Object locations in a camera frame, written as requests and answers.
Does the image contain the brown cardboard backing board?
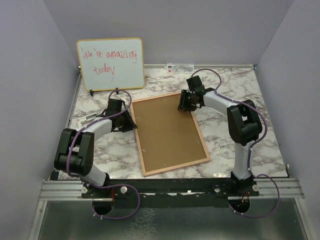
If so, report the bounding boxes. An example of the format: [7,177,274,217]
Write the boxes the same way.
[132,94,208,174]

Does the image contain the pink wooden photo frame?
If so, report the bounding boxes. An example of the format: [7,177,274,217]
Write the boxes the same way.
[129,91,211,178]

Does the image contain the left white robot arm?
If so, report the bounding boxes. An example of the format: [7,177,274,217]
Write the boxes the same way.
[54,98,137,198]

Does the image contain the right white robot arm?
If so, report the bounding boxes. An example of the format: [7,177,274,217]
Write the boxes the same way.
[177,75,263,196]

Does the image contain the small whiteboard with red writing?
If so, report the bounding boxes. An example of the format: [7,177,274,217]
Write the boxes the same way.
[76,37,145,92]

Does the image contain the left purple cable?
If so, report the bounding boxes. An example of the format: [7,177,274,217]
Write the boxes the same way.
[66,89,141,221]

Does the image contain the white label strip at wall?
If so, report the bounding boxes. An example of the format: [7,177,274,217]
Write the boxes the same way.
[164,63,195,74]

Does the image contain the metal angle bracket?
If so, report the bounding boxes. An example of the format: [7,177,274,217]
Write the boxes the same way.
[77,113,97,128]

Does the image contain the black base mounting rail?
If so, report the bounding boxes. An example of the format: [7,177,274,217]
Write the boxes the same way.
[81,178,259,209]

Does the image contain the aluminium front rail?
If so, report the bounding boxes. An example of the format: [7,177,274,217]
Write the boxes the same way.
[38,178,305,201]

